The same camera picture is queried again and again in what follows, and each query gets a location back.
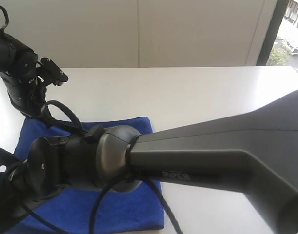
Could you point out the blue microfiber towel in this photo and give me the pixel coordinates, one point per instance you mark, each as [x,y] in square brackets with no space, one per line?
[138,210]

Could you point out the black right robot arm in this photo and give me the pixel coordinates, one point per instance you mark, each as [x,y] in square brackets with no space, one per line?
[255,153]

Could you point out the white partition panel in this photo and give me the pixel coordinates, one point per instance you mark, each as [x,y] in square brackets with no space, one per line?
[141,33]

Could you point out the white vehicle outside window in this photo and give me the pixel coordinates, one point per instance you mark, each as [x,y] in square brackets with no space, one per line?
[293,49]

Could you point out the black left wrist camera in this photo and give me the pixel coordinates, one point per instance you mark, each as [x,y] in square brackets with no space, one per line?
[50,73]

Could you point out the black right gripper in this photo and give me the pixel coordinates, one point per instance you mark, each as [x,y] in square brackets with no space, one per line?
[27,184]

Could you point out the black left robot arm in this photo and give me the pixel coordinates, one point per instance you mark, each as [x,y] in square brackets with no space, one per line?
[19,73]

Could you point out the dark window frame post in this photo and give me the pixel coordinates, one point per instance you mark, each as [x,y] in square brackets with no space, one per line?
[272,32]

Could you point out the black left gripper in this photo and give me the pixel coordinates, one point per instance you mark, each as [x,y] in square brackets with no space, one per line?
[26,96]

